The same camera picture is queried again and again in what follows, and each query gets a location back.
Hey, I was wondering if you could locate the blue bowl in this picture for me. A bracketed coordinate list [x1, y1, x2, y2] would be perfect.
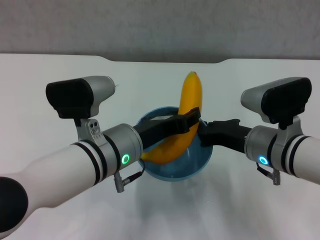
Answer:
[134, 106, 214, 182]

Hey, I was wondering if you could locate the left wrist camera housing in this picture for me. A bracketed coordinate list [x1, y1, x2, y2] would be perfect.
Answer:
[45, 76, 116, 120]

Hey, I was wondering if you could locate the right arm cable connector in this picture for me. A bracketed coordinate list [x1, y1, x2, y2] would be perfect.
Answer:
[256, 163, 281, 186]

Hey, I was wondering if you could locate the left arm cable connector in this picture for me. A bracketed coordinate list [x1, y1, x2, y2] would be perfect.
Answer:
[113, 166, 146, 193]

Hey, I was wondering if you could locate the silver camera bracket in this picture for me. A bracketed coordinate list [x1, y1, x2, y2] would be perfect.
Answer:
[74, 118, 105, 147]
[274, 116, 302, 148]

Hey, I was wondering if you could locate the silver left camera bracket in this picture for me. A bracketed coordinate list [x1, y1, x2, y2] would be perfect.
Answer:
[74, 118, 105, 147]

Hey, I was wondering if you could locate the yellow banana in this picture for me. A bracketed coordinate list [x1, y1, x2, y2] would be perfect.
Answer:
[141, 71, 203, 165]

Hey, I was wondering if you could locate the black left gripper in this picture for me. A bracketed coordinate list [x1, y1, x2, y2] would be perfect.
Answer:
[133, 106, 202, 153]

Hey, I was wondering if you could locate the silver right camera bracket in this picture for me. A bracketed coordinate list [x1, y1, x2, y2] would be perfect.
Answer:
[274, 116, 302, 148]

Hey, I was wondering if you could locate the arm cable connector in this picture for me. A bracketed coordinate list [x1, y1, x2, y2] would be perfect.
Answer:
[256, 163, 281, 186]
[113, 166, 146, 193]

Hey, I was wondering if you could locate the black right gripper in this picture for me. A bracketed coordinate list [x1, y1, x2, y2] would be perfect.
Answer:
[198, 118, 252, 153]

